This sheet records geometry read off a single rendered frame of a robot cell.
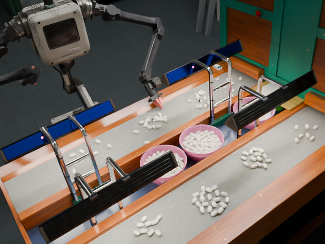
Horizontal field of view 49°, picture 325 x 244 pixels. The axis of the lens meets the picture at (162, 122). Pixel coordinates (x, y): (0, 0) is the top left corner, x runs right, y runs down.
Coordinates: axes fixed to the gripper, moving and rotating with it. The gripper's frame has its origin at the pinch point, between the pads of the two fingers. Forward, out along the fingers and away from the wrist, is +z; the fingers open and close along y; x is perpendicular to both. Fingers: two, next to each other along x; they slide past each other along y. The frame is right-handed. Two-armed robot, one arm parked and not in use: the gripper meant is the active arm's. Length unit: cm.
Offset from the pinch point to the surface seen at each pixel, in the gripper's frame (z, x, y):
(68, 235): 41, -23, -92
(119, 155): 16.3, -11.1, -45.4
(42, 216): 26, -15, -98
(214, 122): 27.7, -16.7, 19.4
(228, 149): 47, -39, 4
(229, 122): 35, -70, -5
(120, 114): -10.3, 7.4, -25.6
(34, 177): 3, 0, -93
